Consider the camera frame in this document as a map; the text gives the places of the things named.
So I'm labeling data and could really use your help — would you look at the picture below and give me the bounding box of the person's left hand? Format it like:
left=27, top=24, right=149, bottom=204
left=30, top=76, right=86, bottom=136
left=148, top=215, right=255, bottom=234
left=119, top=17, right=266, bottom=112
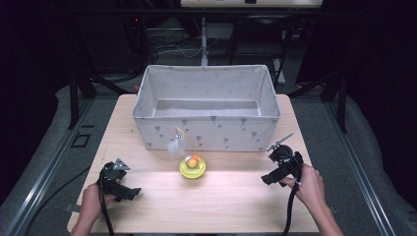
left=81, top=182, right=116, bottom=222

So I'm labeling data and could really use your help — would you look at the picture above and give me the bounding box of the tangle of floor cables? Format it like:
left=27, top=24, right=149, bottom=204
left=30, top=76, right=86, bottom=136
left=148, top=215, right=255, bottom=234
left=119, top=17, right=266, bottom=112
left=146, top=28, right=219, bottom=62

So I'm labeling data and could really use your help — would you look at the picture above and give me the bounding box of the black chair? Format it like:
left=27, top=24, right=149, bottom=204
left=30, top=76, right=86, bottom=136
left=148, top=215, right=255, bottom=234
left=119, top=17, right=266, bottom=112
left=228, top=14, right=291, bottom=67

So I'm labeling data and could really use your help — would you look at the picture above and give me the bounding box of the black cable on floor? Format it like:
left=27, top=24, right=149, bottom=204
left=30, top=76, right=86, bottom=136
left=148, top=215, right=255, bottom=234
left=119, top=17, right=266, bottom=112
left=23, top=166, right=91, bottom=236

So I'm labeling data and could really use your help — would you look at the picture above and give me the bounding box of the white metal pole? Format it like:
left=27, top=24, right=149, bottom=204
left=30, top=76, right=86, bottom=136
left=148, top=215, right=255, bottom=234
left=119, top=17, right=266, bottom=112
left=200, top=16, right=210, bottom=67

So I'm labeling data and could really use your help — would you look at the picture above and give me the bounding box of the yellow cat toy with feather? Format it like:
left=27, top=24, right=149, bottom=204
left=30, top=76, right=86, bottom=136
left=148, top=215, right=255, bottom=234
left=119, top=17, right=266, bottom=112
left=166, top=126, right=208, bottom=180

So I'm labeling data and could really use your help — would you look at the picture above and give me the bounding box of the aluminium floor rail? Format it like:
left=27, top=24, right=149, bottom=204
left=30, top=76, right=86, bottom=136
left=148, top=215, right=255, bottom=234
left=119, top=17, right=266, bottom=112
left=3, top=97, right=96, bottom=236
left=324, top=97, right=398, bottom=236

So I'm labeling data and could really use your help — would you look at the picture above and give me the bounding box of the black metal stand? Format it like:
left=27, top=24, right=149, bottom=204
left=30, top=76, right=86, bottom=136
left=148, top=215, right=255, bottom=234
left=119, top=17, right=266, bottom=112
left=63, top=19, right=132, bottom=130
left=288, top=70, right=349, bottom=134

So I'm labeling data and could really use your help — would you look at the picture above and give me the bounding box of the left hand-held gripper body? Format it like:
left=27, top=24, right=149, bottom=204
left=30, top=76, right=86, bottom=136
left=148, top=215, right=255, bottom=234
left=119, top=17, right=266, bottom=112
left=96, top=157, right=131, bottom=192

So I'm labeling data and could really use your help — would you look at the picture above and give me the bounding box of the grey patterned fabric storage box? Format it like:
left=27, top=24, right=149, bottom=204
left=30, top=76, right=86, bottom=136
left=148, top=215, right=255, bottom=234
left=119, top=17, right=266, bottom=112
left=132, top=64, right=282, bottom=153

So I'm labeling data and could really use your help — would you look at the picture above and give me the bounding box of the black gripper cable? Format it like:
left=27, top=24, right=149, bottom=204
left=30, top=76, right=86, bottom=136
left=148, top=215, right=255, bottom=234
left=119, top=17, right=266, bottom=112
left=282, top=151, right=305, bottom=236
left=97, top=176, right=115, bottom=236

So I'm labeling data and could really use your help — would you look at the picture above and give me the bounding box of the person's right hand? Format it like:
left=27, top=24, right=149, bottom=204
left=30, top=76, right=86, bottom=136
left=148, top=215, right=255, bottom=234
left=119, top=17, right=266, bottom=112
left=279, top=163, right=328, bottom=211

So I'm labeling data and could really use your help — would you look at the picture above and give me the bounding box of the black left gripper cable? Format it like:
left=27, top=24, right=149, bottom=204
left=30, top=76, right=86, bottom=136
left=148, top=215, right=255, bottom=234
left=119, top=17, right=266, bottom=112
left=97, top=176, right=115, bottom=236

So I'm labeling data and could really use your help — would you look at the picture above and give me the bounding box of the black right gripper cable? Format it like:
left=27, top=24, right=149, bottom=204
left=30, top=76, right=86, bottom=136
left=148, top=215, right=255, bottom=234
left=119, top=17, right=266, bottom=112
left=282, top=151, right=305, bottom=236

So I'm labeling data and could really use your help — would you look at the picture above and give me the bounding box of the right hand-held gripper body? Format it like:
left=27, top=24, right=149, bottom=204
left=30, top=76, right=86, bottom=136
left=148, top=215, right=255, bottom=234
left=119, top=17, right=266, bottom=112
left=266, top=132, right=305, bottom=180

